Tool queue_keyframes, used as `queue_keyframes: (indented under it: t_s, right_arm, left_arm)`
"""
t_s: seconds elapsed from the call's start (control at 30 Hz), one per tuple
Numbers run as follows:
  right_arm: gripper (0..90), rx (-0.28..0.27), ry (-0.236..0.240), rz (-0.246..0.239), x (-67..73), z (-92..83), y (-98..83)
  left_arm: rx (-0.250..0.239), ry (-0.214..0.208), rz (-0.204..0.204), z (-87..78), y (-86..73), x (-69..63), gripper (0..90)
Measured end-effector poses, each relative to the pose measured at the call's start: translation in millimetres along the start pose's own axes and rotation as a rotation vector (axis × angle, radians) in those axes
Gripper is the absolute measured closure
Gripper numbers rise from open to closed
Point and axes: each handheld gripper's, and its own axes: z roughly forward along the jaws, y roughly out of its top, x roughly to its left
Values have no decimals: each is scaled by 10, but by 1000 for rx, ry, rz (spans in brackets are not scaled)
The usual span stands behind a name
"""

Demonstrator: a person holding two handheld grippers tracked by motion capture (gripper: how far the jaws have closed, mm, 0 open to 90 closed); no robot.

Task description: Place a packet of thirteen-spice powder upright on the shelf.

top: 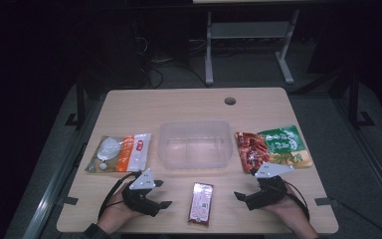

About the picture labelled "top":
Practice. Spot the black metal stand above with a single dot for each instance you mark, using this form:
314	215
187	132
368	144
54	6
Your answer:
354	99
80	99

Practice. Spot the orange white food pouch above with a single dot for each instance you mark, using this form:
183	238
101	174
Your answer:
126	154

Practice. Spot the person's left hand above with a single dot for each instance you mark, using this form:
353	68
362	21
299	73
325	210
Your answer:
116	212

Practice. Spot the grey metal floor rail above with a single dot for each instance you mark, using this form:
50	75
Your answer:
53	192
371	159

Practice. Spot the grey table bracket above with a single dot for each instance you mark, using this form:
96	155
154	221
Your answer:
69	200
323	201

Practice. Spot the white metal table frame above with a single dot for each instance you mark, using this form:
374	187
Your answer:
248	30

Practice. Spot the clear plastic container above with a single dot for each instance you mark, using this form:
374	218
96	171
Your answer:
195	146

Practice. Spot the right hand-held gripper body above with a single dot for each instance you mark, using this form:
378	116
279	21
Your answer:
270	194

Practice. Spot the green red food pouch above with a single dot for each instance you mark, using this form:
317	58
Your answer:
278	144

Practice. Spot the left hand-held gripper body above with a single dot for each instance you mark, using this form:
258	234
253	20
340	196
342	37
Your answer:
139	199

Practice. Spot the small dark red snack packet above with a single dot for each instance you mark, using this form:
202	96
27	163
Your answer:
200	203

